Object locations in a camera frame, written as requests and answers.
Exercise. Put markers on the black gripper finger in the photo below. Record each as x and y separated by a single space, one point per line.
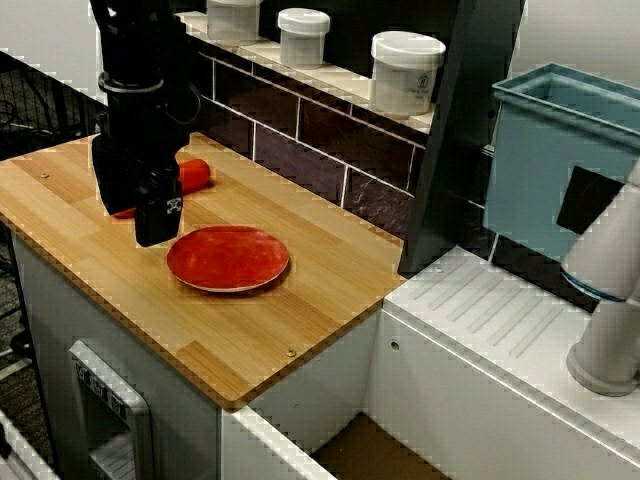
119 204
159 215

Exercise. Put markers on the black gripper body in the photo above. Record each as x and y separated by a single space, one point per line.
125 160

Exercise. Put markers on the red toy sausage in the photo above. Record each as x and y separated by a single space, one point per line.
195 175

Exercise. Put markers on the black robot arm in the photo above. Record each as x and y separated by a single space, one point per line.
135 60

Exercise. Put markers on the red round plate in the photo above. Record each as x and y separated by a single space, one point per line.
227 257

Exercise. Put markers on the tiled backsplash with cream shelf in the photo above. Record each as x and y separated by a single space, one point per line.
300 145

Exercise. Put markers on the plain white lidded jar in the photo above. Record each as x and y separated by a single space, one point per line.
234 20
302 40

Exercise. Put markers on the grey toy dishwasher panel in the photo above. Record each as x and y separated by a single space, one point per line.
112 405

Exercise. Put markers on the white jar with printed label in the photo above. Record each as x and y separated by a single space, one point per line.
405 75

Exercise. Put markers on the white toy kitchen cabinet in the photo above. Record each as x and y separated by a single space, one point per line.
475 400

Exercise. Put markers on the light blue plastic bin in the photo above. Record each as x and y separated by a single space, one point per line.
530 165

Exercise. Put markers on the white curved faucet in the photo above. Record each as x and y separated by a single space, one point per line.
607 300

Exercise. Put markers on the silver metal rail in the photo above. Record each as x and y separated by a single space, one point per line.
20 450

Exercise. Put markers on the black upright post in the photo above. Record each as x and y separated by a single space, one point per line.
465 125

